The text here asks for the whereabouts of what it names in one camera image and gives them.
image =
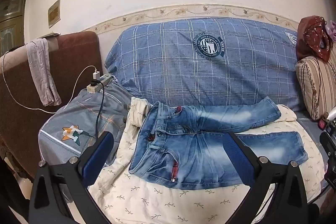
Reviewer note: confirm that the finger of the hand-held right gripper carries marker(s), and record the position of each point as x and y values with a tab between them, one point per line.
328	145

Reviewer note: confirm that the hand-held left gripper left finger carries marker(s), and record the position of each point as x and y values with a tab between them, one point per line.
98	158

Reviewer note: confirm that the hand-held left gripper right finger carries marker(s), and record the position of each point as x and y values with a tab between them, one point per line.
237	161

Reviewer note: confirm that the blue denim pants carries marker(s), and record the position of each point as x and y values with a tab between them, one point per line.
199	142

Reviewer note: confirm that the beige striped pillow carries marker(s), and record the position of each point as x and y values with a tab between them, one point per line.
319	85

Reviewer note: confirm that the grey pillow with star print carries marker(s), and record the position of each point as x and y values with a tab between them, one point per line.
78	119

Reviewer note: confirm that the white power strip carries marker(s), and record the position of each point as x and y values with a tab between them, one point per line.
101	82

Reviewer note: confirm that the cream leaf-print blanket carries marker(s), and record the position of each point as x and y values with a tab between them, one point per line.
162	200

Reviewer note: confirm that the white charger plug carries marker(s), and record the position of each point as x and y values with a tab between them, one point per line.
96	74

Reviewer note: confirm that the pale purple hanging cloth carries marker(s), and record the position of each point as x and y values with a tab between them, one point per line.
43	71

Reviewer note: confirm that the blue plaid pillow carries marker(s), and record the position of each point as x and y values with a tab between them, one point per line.
199	61

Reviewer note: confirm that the small framed plaque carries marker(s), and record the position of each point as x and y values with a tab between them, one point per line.
54	13

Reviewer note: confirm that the wooden cabinet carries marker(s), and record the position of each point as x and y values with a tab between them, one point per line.
11	22

